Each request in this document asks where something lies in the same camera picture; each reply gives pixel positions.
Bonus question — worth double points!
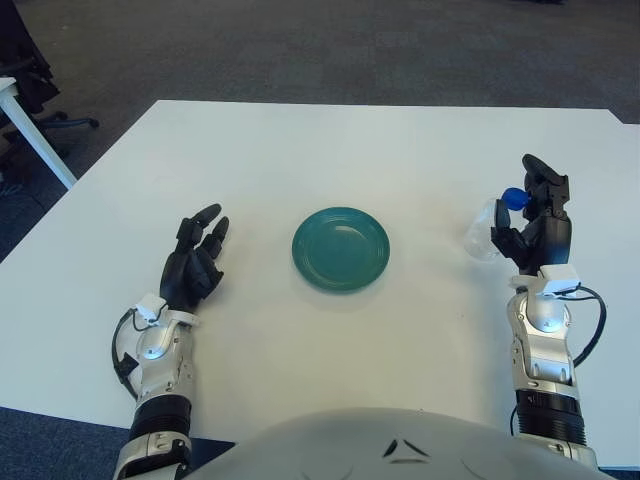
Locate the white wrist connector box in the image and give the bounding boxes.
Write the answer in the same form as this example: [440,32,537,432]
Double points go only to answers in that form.
[537,264,580,299]
[134,294,167,326]

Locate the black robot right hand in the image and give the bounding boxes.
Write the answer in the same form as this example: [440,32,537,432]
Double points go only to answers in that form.
[489,153,573,276]

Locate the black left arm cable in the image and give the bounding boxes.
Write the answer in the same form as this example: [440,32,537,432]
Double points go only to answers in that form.
[110,307,146,401]

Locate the white side table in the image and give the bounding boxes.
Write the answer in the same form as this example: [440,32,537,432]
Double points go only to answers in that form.
[0,75,79,190]

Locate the black office chair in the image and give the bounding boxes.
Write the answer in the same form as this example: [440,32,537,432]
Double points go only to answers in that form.
[0,0,100,166]

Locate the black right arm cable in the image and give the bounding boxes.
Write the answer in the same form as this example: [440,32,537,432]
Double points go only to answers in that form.
[564,285,609,369]

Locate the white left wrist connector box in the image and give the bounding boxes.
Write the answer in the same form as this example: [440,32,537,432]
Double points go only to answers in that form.
[134,294,167,326]

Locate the clear bottle with blue cap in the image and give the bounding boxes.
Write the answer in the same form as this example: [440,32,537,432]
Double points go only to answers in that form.
[462,186,532,262]

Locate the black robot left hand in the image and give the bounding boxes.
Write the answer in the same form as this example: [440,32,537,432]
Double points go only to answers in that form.
[159,202,231,314]

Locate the white right wrist connector box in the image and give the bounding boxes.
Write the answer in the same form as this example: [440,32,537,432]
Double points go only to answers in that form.
[537,264,580,299]

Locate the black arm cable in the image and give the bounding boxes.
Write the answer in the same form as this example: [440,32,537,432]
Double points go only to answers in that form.
[564,285,609,369]
[110,307,146,401]

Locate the grey robot torso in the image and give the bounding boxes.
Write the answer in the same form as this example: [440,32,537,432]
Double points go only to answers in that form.
[179,407,601,480]

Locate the green round plate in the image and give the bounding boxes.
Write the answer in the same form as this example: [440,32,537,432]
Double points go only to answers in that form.
[291,205,392,294]

